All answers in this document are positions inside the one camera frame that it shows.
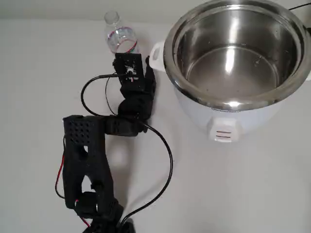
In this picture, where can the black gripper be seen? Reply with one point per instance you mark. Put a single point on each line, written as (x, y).
(148, 77)

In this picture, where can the clear plastic water bottle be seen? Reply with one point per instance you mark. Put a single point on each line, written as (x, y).
(116, 34)

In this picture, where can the white rice cooker body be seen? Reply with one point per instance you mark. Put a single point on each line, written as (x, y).
(194, 114)

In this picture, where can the steel inner cooking pot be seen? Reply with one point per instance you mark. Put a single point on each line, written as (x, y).
(230, 72)

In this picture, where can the black gripper camera mount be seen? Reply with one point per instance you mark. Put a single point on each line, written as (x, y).
(121, 63)

